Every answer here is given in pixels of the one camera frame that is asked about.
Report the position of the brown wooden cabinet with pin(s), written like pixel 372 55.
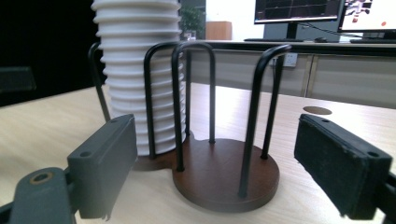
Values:
pixel 219 30

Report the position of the green potted plant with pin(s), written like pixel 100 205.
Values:
pixel 191 20

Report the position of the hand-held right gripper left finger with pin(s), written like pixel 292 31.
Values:
pixel 102 161

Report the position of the black keyboard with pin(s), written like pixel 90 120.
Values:
pixel 274 39
pixel 373 40

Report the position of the black-topped grey office desk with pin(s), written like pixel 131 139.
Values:
pixel 345 74

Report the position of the white wall socket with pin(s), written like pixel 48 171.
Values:
pixel 290 59

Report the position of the black computer mouse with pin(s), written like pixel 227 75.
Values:
pixel 320 39

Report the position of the black computer monitor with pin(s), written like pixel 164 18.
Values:
pixel 370 12
pixel 295 9

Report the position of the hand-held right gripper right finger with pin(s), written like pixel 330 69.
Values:
pixel 339 165

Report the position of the stack of white cups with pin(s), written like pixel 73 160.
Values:
pixel 130 62

